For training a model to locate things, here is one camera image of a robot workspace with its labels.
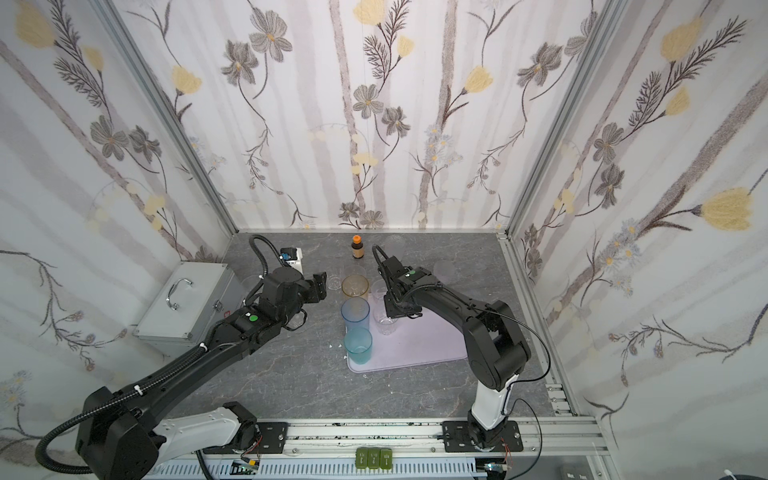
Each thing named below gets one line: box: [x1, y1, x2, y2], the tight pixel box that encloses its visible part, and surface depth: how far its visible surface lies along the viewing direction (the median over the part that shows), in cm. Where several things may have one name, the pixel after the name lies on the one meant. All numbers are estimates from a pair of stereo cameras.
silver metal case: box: [132, 261, 245, 359], surface depth 83 cm
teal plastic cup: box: [344, 327, 373, 365], surface depth 90 cm
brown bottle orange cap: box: [351, 234, 365, 259], surface depth 110 cm
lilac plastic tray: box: [348, 295, 468, 373], surface depth 91 cm
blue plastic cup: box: [340, 296, 370, 333], surface depth 84 cm
